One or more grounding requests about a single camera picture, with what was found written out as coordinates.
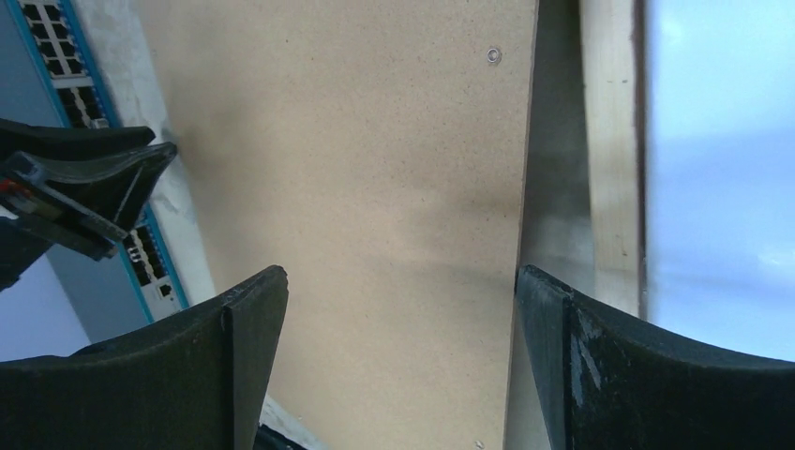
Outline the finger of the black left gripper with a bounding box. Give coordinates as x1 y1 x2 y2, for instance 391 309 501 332
1 142 177 261
1 119 156 161

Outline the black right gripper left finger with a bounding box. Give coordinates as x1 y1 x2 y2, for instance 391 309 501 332
1 265 289 449

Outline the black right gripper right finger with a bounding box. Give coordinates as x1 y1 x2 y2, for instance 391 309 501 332
515 264 794 449

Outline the brown frame backing board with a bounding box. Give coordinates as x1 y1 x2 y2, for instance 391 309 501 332
139 1 536 449

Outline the orange wooden picture frame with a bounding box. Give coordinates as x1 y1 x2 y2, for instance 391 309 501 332
579 1 646 318

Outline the dark box with blue edge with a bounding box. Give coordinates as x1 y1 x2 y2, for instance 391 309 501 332
1 1 188 352

